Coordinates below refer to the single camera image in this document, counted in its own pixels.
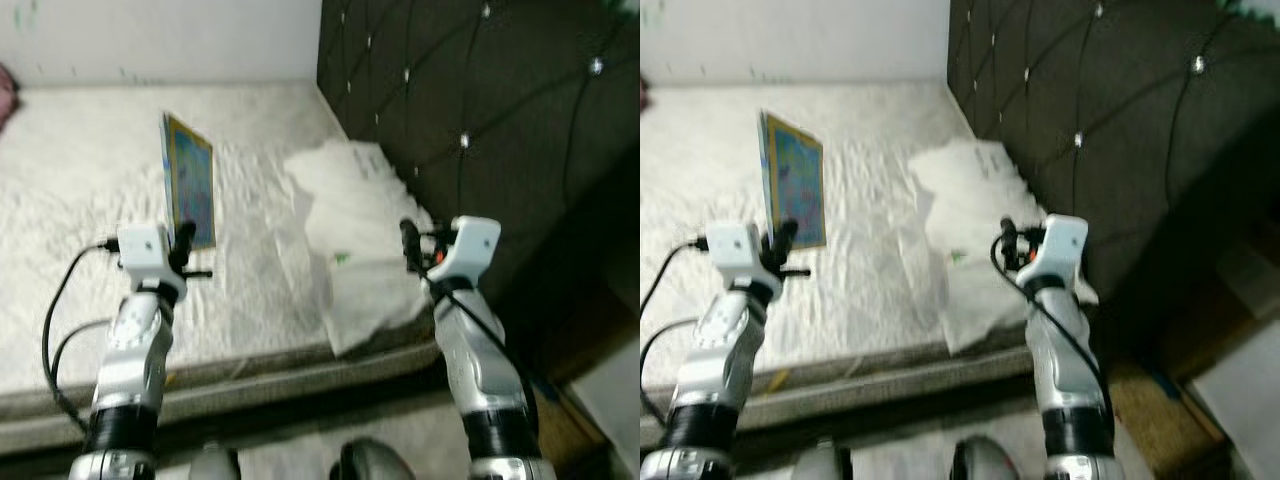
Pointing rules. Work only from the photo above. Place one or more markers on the robot right leg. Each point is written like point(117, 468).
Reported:
point(985, 462)
point(372, 462)

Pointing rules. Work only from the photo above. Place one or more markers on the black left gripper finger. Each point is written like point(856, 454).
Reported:
point(185, 245)
point(782, 245)

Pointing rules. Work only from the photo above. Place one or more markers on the white patterned mattress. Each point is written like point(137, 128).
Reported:
point(720, 200)
point(100, 200)

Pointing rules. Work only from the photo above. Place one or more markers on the robot leg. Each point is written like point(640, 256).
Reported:
point(372, 462)
point(985, 462)
point(820, 465)
point(215, 465)

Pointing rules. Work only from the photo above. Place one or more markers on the dark tufted headboard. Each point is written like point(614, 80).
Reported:
point(500, 130)
point(1130, 130)

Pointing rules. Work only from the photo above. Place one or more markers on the robot left leg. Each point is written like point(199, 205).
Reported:
point(215, 465)
point(820, 465)

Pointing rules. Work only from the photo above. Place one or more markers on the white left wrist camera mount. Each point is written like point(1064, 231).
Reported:
point(145, 252)
point(735, 252)

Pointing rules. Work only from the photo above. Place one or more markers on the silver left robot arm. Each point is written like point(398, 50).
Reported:
point(130, 370)
point(720, 370)

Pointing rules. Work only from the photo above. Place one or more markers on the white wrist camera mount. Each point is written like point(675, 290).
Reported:
point(470, 250)
point(1062, 250)
point(735, 252)
point(145, 252)

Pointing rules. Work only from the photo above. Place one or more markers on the colourful children's book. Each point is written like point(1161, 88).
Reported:
point(795, 175)
point(192, 175)

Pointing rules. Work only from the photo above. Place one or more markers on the white pillow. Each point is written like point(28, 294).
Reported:
point(985, 240)
point(365, 240)

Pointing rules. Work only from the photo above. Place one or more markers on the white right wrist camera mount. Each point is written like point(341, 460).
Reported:
point(470, 250)
point(1062, 250)

